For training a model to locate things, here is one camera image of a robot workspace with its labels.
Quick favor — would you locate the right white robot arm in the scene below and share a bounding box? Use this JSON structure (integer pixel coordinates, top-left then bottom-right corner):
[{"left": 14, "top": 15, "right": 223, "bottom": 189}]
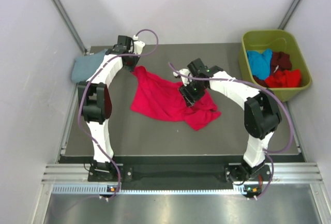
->
[{"left": 173, "top": 58, "right": 282, "bottom": 185}]

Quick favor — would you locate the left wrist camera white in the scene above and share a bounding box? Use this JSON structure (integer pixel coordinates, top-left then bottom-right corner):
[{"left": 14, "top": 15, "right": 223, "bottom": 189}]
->
[{"left": 132, "top": 35, "right": 145, "bottom": 54}]

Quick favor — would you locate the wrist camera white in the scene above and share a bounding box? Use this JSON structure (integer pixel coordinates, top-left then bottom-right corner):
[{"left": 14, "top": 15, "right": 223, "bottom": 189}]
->
[
  {"left": 173, "top": 69, "right": 192, "bottom": 86},
  {"left": 132, "top": 35, "right": 145, "bottom": 54}
]

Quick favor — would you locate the bright red t-shirt in bin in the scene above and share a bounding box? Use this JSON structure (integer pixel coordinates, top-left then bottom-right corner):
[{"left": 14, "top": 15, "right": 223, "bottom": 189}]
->
[{"left": 264, "top": 69, "right": 302, "bottom": 88}]

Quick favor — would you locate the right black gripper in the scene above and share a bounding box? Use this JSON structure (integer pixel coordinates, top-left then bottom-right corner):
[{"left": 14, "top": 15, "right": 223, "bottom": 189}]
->
[{"left": 179, "top": 79, "right": 207, "bottom": 108}]

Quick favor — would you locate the aluminium front rail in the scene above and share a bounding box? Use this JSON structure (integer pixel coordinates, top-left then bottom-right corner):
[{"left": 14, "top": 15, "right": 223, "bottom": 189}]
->
[{"left": 42, "top": 162, "right": 323, "bottom": 184}]

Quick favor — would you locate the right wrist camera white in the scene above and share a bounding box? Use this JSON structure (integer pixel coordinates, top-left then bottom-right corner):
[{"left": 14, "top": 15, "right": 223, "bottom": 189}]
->
[{"left": 173, "top": 69, "right": 192, "bottom": 86}]

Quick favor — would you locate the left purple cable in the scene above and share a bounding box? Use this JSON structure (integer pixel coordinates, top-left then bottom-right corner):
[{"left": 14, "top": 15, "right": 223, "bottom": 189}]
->
[{"left": 78, "top": 28, "right": 159, "bottom": 200}]

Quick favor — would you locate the grey slotted cable duct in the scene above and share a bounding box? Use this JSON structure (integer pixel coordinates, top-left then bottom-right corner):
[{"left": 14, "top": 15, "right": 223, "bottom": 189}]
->
[{"left": 52, "top": 184, "right": 258, "bottom": 195}]

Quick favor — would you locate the dark maroon t-shirt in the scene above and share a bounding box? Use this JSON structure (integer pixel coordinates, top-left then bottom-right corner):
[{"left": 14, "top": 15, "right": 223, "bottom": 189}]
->
[{"left": 253, "top": 52, "right": 292, "bottom": 87}]

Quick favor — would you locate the corner aluminium post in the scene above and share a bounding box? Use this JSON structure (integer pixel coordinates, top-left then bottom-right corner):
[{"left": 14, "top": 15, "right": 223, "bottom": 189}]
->
[
  {"left": 278, "top": 0, "right": 302, "bottom": 30},
  {"left": 51, "top": 0, "right": 87, "bottom": 54}
]

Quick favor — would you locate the left corner aluminium post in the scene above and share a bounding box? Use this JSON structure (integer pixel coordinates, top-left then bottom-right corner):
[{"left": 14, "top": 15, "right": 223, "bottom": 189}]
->
[{"left": 51, "top": 0, "right": 87, "bottom": 54}]

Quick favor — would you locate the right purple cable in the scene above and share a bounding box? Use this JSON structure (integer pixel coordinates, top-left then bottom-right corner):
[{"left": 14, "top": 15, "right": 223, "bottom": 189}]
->
[{"left": 168, "top": 62, "right": 294, "bottom": 200}]

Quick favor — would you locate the olive green plastic bin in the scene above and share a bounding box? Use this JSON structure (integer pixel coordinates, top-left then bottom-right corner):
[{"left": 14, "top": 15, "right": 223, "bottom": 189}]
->
[{"left": 238, "top": 29, "right": 311, "bottom": 102}]

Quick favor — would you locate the right corner aluminium post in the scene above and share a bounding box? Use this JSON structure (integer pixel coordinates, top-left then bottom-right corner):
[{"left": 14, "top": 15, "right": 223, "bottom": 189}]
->
[{"left": 278, "top": 0, "right": 302, "bottom": 30}]

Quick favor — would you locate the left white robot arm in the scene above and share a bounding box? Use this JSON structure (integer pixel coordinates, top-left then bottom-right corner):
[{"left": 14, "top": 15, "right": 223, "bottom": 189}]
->
[{"left": 78, "top": 35, "right": 145, "bottom": 182}]

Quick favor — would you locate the crimson red t-shirt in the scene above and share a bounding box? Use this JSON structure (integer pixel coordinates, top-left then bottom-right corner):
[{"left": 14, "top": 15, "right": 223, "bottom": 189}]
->
[{"left": 130, "top": 66, "right": 221, "bottom": 131}]

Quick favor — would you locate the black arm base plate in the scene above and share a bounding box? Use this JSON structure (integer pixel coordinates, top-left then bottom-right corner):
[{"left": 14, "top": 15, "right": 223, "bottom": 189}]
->
[{"left": 87, "top": 163, "right": 272, "bottom": 190}]

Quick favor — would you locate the purple cable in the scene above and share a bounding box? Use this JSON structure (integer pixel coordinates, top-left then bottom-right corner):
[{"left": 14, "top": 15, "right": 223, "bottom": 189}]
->
[
  {"left": 168, "top": 62, "right": 294, "bottom": 200},
  {"left": 78, "top": 28, "right": 159, "bottom": 200}
]

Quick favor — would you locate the folded grey-blue t-shirt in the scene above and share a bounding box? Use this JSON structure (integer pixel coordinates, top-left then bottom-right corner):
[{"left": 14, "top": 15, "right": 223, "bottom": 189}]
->
[{"left": 71, "top": 49, "right": 107, "bottom": 83}]

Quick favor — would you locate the cyan blue t-shirt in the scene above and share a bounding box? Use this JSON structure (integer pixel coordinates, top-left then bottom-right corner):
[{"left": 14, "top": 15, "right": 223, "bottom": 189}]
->
[{"left": 246, "top": 49, "right": 273, "bottom": 80}]

